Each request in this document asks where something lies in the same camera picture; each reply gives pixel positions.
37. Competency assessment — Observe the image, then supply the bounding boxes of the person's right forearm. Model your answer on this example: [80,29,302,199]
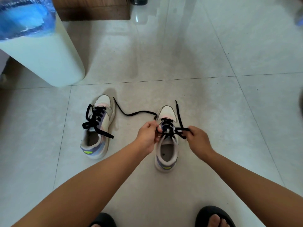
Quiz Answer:
[205,151,303,227]

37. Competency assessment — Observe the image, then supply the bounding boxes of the long black shoelace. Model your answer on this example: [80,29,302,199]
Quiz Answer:
[113,97,191,141]

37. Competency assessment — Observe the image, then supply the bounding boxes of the black slipper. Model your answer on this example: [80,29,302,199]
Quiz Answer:
[89,213,117,227]
[195,206,236,227]

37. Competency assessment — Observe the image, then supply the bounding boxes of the person's right foot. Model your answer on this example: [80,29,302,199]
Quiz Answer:
[207,214,230,227]

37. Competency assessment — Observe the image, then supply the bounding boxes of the blue water bottle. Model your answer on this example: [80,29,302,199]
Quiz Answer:
[0,0,56,41]

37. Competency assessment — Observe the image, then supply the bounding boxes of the person's left hand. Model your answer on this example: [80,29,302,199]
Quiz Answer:
[134,120,164,156]

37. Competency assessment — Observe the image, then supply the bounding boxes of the brown wooden cabinet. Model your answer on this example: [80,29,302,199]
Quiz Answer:
[53,0,131,21]

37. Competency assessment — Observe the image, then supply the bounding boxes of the person's left forearm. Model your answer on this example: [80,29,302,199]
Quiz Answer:
[11,142,145,227]

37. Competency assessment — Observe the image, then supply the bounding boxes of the white sneaker with purple heel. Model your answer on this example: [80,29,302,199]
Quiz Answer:
[80,94,116,160]
[154,105,179,173]

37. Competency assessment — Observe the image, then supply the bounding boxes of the white water dispenser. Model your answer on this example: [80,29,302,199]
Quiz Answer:
[0,12,86,88]

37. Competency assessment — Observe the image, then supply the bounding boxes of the person's right hand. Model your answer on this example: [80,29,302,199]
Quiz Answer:
[181,126,217,162]

